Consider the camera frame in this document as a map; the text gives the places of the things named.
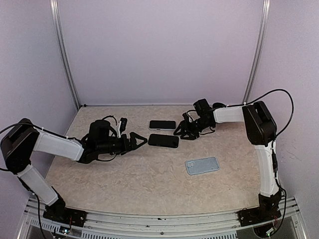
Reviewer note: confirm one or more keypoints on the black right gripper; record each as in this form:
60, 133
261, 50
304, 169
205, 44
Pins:
186, 126

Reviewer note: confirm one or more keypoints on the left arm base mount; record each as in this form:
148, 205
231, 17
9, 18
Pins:
60, 213

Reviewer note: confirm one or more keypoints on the black phone case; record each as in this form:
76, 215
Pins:
163, 147

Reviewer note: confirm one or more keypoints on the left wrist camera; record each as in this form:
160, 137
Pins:
121, 126

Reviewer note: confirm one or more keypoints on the light blue phone case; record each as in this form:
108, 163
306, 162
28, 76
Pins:
201, 166

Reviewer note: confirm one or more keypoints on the dark green mug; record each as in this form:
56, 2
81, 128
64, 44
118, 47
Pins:
218, 105

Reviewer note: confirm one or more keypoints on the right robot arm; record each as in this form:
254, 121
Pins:
261, 131

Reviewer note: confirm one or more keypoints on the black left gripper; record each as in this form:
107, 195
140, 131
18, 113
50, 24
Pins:
133, 145

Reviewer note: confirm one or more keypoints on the green edged smartphone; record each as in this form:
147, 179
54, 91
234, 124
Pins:
163, 140

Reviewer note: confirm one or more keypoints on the black smartphone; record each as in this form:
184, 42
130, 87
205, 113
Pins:
162, 124

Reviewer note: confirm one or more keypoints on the right aluminium frame post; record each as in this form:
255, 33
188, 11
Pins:
258, 50

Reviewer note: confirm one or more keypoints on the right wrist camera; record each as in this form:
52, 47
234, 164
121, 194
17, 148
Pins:
187, 117

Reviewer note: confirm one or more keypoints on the aluminium frame post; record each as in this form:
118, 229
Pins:
258, 50
63, 53

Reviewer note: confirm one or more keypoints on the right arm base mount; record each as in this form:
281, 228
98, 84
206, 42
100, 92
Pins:
267, 210

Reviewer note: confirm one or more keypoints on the left aluminium frame post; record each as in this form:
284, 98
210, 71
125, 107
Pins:
63, 53

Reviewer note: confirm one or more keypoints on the front aluminium rail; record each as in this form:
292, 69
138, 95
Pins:
99, 225

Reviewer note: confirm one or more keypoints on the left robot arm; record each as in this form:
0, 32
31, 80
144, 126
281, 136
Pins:
22, 141

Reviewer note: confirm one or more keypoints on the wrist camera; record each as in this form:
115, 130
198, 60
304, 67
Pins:
187, 117
121, 126

